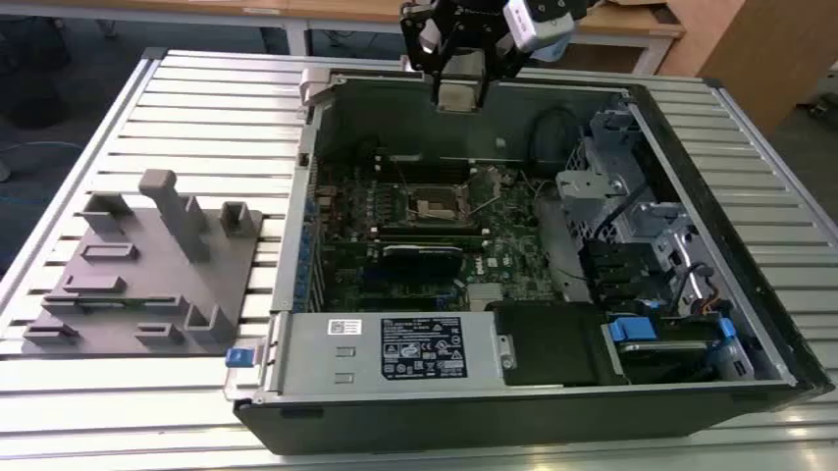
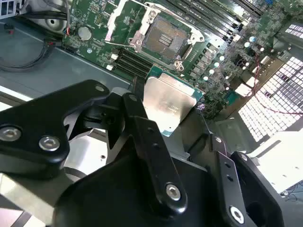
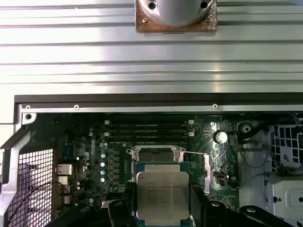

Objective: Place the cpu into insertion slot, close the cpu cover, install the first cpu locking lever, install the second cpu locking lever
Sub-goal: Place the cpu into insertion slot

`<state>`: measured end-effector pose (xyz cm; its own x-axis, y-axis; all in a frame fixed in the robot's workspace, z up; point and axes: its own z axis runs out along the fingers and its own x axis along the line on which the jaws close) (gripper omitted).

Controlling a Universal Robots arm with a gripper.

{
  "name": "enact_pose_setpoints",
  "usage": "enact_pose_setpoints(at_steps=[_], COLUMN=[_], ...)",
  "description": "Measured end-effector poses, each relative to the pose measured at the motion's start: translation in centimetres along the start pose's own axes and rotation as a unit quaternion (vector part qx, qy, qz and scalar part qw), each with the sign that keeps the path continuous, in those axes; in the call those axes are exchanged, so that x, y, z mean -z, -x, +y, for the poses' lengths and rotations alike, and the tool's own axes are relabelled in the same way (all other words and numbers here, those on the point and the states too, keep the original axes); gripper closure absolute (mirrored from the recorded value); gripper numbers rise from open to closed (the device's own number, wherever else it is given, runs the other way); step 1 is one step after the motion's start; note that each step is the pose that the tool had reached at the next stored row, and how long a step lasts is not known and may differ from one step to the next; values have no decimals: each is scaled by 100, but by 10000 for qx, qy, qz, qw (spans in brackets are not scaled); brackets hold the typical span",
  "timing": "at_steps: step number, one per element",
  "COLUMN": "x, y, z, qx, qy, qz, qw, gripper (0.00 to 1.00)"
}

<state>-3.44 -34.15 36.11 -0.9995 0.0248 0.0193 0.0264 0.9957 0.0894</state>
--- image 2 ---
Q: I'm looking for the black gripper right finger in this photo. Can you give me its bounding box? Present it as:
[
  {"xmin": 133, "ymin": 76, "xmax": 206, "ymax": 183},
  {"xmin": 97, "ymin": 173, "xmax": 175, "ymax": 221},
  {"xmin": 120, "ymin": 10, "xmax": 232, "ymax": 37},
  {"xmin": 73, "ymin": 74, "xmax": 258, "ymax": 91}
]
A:
[{"xmin": 197, "ymin": 105, "xmax": 288, "ymax": 227}]

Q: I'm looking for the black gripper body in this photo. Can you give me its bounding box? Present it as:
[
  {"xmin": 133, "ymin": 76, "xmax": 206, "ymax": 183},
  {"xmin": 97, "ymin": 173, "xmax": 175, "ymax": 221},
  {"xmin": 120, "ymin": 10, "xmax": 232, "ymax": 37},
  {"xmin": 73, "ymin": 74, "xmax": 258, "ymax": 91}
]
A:
[{"xmin": 53, "ymin": 152, "xmax": 237, "ymax": 227}]

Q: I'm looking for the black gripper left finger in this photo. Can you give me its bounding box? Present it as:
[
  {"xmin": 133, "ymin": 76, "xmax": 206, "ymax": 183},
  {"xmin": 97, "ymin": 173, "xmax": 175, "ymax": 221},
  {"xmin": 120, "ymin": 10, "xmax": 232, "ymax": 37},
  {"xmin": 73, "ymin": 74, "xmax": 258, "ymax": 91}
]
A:
[{"xmin": 0, "ymin": 76, "xmax": 188, "ymax": 217}]

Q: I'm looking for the silver-topped CPU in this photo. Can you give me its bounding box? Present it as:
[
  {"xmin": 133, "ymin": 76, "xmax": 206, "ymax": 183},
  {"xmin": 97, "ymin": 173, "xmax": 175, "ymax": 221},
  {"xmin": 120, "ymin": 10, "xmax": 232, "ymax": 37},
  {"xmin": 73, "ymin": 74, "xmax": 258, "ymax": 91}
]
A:
[{"xmin": 143, "ymin": 65, "xmax": 206, "ymax": 138}]

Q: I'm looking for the metal socket cover frame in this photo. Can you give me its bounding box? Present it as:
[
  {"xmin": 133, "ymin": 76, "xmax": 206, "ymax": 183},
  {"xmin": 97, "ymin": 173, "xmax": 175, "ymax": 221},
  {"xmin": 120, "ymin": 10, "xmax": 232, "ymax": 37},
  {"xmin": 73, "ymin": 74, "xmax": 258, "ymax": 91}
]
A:
[{"xmin": 105, "ymin": 0, "xmax": 152, "ymax": 52}]

